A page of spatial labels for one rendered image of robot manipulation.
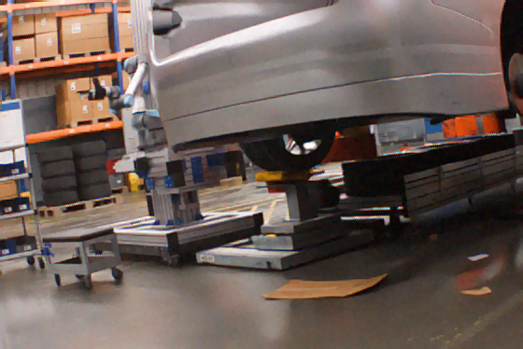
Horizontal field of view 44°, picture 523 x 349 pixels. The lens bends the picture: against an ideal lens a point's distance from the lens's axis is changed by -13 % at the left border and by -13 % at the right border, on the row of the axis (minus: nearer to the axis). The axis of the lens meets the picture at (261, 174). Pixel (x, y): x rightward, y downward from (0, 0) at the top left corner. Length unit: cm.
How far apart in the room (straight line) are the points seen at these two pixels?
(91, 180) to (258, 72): 903
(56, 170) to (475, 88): 938
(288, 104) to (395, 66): 55
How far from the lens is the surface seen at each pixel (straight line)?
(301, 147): 460
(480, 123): 633
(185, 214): 526
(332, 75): 270
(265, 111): 301
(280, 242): 431
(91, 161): 1184
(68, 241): 439
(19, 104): 1039
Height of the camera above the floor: 76
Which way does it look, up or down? 3 degrees down
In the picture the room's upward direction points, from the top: 8 degrees counter-clockwise
